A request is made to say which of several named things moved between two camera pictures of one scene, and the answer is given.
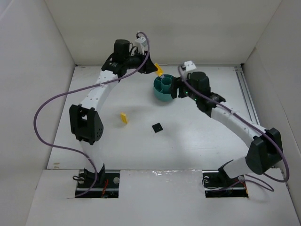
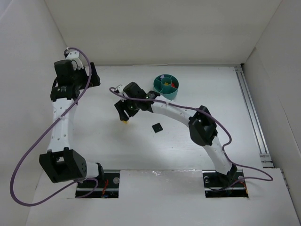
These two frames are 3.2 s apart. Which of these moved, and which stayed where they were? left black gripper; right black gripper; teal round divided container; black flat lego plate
Moved: right black gripper; left black gripper
Stayed: black flat lego plate; teal round divided container
